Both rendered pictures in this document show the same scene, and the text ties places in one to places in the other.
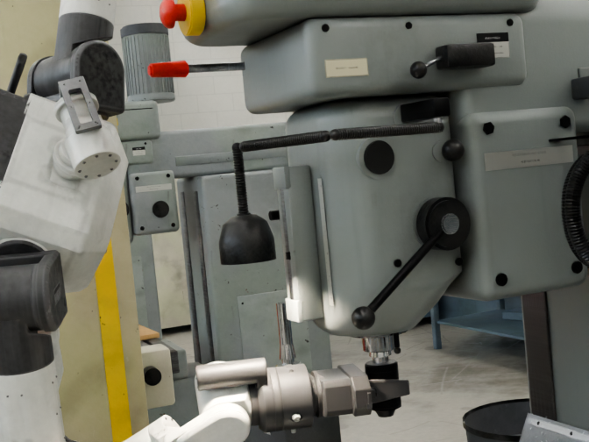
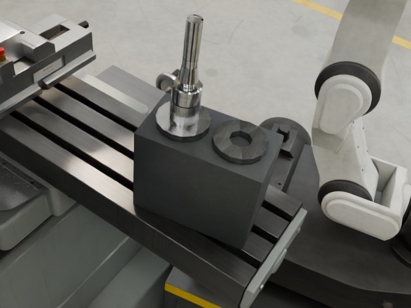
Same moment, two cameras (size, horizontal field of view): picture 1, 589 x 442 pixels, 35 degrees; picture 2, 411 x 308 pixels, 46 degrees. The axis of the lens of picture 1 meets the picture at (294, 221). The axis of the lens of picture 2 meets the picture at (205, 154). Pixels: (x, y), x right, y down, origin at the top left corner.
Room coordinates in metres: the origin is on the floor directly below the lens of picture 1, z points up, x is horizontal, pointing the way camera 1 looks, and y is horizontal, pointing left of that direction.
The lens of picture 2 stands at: (2.19, -0.30, 1.66)
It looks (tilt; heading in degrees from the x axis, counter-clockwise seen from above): 46 degrees down; 141
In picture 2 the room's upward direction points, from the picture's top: 9 degrees clockwise
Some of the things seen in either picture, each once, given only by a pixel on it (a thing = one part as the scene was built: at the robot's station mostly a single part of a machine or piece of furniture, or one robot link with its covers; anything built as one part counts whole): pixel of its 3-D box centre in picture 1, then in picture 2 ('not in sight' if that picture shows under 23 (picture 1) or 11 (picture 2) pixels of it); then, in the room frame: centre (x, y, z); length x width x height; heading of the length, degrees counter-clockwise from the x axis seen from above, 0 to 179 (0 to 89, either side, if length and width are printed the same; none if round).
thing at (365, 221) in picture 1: (370, 216); not in sight; (1.33, -0.11, 1.47); 0.21 x 0.19 x 0.32; 24
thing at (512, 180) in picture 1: (482, 202); not in sight; (1.41, -0.28, 1.47); 0.24 x 0.19 x 0.26; 24
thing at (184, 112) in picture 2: not in sight; (185, 103); (1.71, 0.04, 1.16); 0.05 x 0.05 x 0.06
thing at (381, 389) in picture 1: (387, 389); not in sight; (1.30, -0.11, 1.23); 0.06 x 0.02 x 0.03; 99
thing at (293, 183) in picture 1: (298, 243); not in sight; (1.29, 0.00, 1.45); 0.04 x 0.04 x 0.21; 24
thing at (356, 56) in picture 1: (379, 65); not in sight; (1.35, -0.14, 1.68); 0.34 x 0.24 x 0.10; 114
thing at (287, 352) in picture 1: (285, 332); (191, 52); (1.71, 0.04, 1.25); 0.03 x 0.03 x 0.11
